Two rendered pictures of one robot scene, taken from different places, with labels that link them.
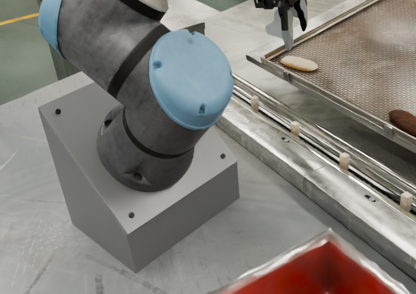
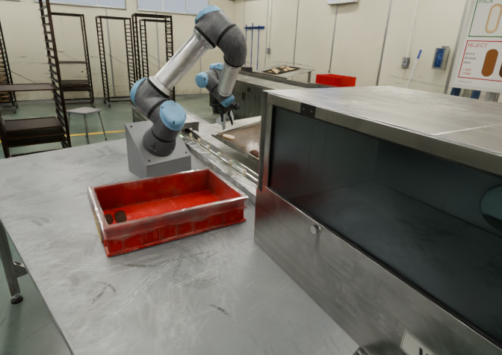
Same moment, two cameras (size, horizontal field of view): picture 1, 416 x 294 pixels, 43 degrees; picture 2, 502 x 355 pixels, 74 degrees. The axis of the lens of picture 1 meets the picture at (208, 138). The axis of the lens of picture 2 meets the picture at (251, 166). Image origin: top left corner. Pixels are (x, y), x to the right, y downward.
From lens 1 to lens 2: 0.83 m
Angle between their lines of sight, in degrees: 12
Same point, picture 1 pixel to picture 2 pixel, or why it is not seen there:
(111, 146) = (146, 137)
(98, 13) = (148, 92)
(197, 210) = (173, 168)
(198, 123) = (172, 127)
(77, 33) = (140, 96)
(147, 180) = (156, 150)
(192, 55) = (173, 107)
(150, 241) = (154, 172)
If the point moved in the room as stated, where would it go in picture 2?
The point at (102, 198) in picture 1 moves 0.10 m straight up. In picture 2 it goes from (140, 153) to (138, 131)
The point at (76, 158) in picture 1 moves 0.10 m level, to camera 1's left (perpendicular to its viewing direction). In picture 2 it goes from (134, 140) to (111, 140)
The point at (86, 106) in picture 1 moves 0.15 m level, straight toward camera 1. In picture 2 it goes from (141, 127) to (141, 135)
